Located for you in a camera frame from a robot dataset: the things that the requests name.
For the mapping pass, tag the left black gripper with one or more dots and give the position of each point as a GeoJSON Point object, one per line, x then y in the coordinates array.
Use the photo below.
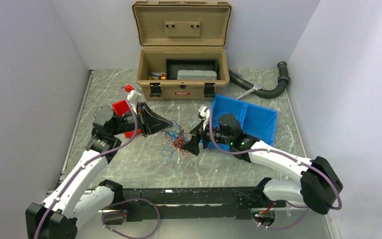
{"type": "Point", "coordinates": [149, 121]}

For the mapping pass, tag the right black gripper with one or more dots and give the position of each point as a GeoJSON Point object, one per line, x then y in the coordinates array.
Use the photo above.
{"type": "Point", "coordinates": [197, 134]}

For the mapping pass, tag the blue two-compartment plastic bin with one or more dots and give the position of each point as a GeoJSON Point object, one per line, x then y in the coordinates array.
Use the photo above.
{"type": "Point", "coordinates": [255, 120]}

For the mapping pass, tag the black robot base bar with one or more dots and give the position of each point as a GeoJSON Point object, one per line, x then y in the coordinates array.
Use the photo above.
{"type": "Point", "coordinates": [192, 203]}

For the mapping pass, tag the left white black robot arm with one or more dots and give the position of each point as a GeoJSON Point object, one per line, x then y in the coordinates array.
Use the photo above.
{"type": "Point", "coordinates": [61, 214]}

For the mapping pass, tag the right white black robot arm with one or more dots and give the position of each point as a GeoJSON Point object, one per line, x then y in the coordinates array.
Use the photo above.
{"type": "Point", "coordinates": [312, 182]}

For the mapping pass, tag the red plastic bin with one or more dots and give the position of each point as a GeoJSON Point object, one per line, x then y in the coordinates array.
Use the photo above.
{"type": "Point", "coordinates": [120, 109]}

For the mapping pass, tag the grey case in toolbox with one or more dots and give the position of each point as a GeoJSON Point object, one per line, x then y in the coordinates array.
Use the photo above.
{"type": "Point", "coordinates": [196, 75]}

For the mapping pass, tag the black tray in toolbox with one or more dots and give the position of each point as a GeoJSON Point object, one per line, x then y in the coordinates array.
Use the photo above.
{"type": "Point", "coordinates": [173, 65]}

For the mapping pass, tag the silver wrench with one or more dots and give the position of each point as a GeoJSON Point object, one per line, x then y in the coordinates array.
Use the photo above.
{"type": "Point", "coordinates": [249, 91]}

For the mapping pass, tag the tan plastic toolbox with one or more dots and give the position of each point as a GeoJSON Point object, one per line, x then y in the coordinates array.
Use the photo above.
{"type": "Point", "coordinates": [181, 29]}

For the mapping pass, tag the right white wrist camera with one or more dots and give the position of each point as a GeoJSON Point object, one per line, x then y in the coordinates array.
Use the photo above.
{"type": "Point", "coordinates": [204, 113]}

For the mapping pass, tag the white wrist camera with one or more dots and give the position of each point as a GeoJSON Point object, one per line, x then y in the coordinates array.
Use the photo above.
{"type": "Point", "coordinates": [204, 113]}
{"type": "Point", "coordinates": [133, 95]}

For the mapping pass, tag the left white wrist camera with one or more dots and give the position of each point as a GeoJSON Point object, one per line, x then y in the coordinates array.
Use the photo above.
{"type": "Point", "coordinates": [133, 95]}

